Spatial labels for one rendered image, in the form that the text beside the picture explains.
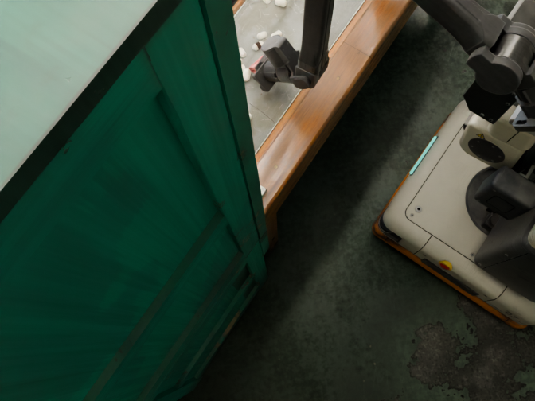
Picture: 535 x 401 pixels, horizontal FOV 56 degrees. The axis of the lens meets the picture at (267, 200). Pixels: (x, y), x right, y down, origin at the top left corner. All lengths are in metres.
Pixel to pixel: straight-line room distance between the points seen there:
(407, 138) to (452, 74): 0.37
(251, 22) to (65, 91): 1.29
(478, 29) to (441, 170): 1.04
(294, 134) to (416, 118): 1.02
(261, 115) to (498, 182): 0.66
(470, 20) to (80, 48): 0.74
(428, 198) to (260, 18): 0.86
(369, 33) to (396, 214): 0.66
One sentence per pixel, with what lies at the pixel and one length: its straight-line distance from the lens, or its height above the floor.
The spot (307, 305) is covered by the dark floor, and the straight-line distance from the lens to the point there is 2.05.
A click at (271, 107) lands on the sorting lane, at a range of 1.45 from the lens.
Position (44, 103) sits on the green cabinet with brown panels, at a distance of 0.32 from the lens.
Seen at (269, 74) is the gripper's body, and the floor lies 0.85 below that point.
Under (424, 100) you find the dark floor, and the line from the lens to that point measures 2.36.
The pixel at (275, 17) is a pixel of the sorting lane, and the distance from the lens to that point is 1.59.
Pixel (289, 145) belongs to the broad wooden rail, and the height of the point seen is 0.76.
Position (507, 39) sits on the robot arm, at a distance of 1.00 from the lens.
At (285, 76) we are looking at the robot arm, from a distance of 1.32.
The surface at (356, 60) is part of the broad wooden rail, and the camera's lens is 1.50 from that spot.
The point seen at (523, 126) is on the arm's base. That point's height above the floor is 1.17.
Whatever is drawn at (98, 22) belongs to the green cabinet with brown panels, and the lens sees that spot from 0.34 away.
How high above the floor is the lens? 2.05
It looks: 75 degrees down
